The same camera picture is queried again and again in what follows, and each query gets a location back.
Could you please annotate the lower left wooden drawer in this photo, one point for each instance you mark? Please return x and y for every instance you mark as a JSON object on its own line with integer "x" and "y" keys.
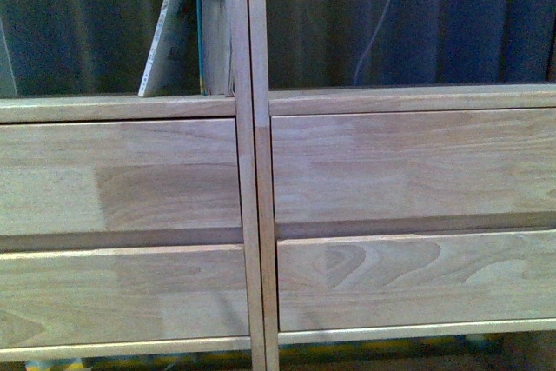
{"x": 122, "y": 295}

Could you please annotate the left wooden shelf unit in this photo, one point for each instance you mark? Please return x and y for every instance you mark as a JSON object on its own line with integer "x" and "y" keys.
{"x": 130, "y": 107}

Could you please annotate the white magazine book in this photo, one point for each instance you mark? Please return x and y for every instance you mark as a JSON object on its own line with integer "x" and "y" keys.
{"x": 167, "y": 68}

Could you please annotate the upper left wooden drawer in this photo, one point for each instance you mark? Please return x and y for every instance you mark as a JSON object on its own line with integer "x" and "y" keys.
{"x": 61, "y": 178}

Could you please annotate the lower right wooden drawer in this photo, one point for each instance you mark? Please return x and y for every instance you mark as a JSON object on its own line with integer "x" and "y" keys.
{"x": 395, "y": 280}

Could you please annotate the right wooden shelf unit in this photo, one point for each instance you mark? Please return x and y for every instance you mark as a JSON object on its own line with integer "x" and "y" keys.
{"x": 271, "y": 103}

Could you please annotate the wooden shelf unit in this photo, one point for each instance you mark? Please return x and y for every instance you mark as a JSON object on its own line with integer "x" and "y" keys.
{"x": 130, "y": 107}
{"x": 271, "y": 103}

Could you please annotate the dark green curtain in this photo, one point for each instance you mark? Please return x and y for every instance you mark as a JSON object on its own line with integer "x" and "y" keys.
{"x": 100, "y": 47}

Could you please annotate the wooden drawer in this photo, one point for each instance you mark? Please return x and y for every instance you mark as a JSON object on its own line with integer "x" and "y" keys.
{"x": 349, "y": 168}
{"x": 61, "y": 178}
{"x": 122, "y": 295}
{"x": 395, "y": 280}

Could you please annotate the upper right wooden drawer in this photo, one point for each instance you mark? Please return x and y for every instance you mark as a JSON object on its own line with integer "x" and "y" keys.
{"x": 349, "y": 168}

